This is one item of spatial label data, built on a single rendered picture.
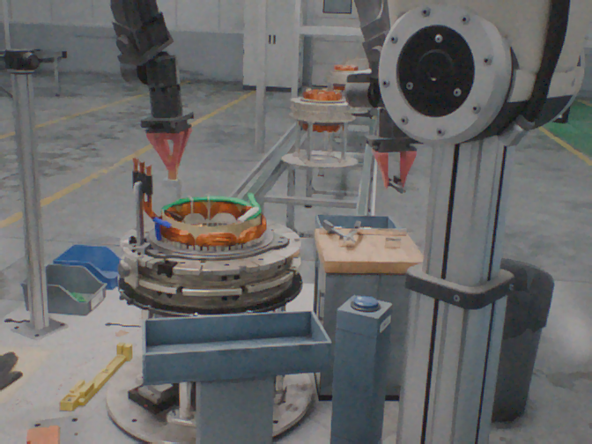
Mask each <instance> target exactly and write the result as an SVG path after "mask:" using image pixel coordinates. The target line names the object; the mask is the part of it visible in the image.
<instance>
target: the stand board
mask: <svg viewBox="0 0 592 444"><path fill-rule="evenodd" d="M339 237H340V236H338V235H336V234H319V228H315V231H314V240H315V243H316V246H317V249H318V253H319V256H320V259H321V263H322V268H323V272H324V273H339V274H405V272H406V270H407V269H408V268H409V267H412V266H415V265H417V264H420V263H422V262H423V255H422V254H421V253H420V251H419V250H418V247H417V246H416V244H415V243H414V242H413V240H412V239H411V237H409V236H408V234H406V236H391V235H354V236H353V237H355V241H356V243H355V244H354V247H339V246H338V241H339ZM385 238H401V247H400V248H385Z"/></svg>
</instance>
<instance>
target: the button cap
mask: <svg viewBox="0 0 592 444"><path fill-rule="evenodd" d="M353 304H354V305H355V306H356V307H361V308H375V307H378V300H377V299H375V298H373V297H368V296H359V297H357V298H355V299H354V303H353Z"/></svg>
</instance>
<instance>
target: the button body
mask: <svg viewBox="0 0 592 444"><path fill-rule="evenodd" d="M357 297H359V296H355V295H354V296H353V297H352V298H350V299H348V300H347V301H346V302H345V303H344V304H343V305H342V306H341V307H339V308H338V309H337V336H336V352H335V367H334V382H333V398H332V414H331V430H330V444H377V443H378V442H379V440H380V439H381V433H383V431H382V422H384V415H383V411H385V399H386V388H387V377H388V365H389V344H390V333H391V322H392V312H393V303H388V302H384V301H379V300H378V302H379V303H380V304H381V309H379V310H378V312H374V313H362V312H358V310H356V309H354V308H352V307H351V302H352V301H353V300H354V299H355V298H357ZM390 315H391V322H390V324H388V325H387V326H386V327H385V328H384V329H383V331H382V332H381V334H380V326H381V323H382V322H383V321H384V320H385V319H386V318H387V317H388V316H390Z"/></svg>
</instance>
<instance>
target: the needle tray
mask: <svg viewBox="0 0 592 444"><path fill-rule="evenodd" d="M331 349H332V342H331V340H330V339H329V337H328V336H327V334H326V333H325V330H324V328H323V326H322V325H321V323H320V322H319V320H318V318H317V316H316V315H315V311H314V310H297V311H279V313H261V314H227V315H209V316H192V317H175V318H157V319H143V374H144V386H149V385H162V384H175V383H187V381H196V444H272V441H273V413H274V385H275V376H277V375H288V374H314V373H327V372H330V365H331Z"/></svg>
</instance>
